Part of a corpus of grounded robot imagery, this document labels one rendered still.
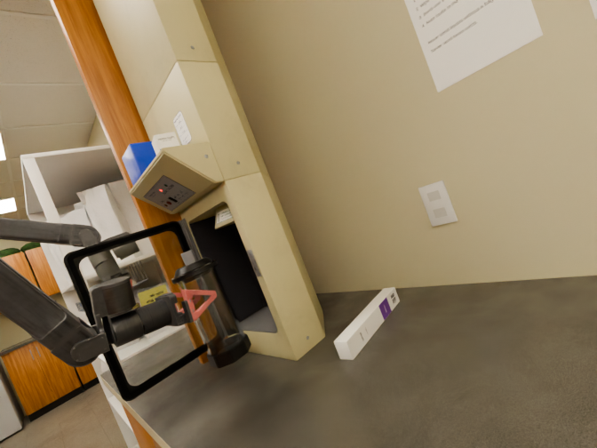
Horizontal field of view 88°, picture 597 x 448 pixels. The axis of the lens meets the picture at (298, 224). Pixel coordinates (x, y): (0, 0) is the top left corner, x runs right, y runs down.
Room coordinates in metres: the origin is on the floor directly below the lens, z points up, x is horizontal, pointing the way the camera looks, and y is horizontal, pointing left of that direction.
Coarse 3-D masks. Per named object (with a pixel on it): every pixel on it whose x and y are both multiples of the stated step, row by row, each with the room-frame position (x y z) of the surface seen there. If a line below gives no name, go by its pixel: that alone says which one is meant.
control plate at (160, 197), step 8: (160, 184) 0.80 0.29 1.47; (168, 184) 0.79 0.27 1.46; (176, 184) 0.78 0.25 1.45; (152, 192) 0.86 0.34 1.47; (160, 192) 0.84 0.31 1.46; (168, 192) 0.83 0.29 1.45; (176, 192) 0.82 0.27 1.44; (184, 192) 0.81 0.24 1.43; (192, 192) 0.80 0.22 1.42; (152, 200) 0.90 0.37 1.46; (160, 200) 0.89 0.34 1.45; (168, 200) 0.88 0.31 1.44; (184, 200) 0.85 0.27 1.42; (168, 208) 0.93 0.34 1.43
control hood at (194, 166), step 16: (192, 144) 0.72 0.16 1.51; (208, 144) 0.74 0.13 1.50; (160, 160) 0.70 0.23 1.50; (176, 160) 0.69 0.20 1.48; (192, 160) 0.71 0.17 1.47; (208, 160) 0.73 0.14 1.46; (144, 176) 0.79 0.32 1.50; (160, 176) 0.77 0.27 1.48; (176, 176) 0.75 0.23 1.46; (192, 176) 0.73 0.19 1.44; (208, 176) 0.72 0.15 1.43; (144, 192) 0.87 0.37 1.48; (160, 208) 0.94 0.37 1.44; (176, 208) 0.91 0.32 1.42
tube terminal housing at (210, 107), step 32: (192, 64) 0.77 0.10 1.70; (160, 96) 0.85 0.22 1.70; (192, 96) 0.75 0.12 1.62; (224, 96) 0.80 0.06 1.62; (160, 128) 0.91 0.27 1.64; (192, 128) 0.78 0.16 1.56; (224, 128) 0.78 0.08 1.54; (224, 160) 0.76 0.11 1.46; (256, 160) 0.82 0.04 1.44; (224, 192) 0.76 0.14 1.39; (256, 192) 0.79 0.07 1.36; (256, 224) 0.77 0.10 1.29; (288, 224) 1.00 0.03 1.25; (256, 256) 0.75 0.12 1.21; (288, 256) 0.81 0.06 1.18; (288, 288) 0.78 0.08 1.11; (288, 320) 0.76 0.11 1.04; (320, 320) 0.84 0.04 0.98; (256, 352) 0.89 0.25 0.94; (288, 352) 0.76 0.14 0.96
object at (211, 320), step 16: (208, 272) 0.70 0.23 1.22; (192, 288) 0.69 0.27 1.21; (208, 288) 0.69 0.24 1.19; (224, 288) 0.74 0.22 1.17; (224, 304) 0.71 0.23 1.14; (208, 320) 0.69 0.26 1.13; (224, 320) 0.70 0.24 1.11; (208, 336) 0.69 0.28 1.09; (224, 336) 0.69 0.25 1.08; (240, 336) 0.71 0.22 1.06; (208, 352) 0.70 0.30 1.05
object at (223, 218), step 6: (216, 210) 0.88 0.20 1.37; (222, 210) 0.85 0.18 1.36; (228, 210) 0.84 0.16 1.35; (216, 216) 0.88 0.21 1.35; (222, 216) 0.85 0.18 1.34; (228, 216) 0.84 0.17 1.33; (216, 222) 0.87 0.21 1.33; (222, 222) 0.85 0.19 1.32; (228, 222) 0.83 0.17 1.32; (234, 222) 0.98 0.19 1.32; (216, 228) 0.88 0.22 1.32
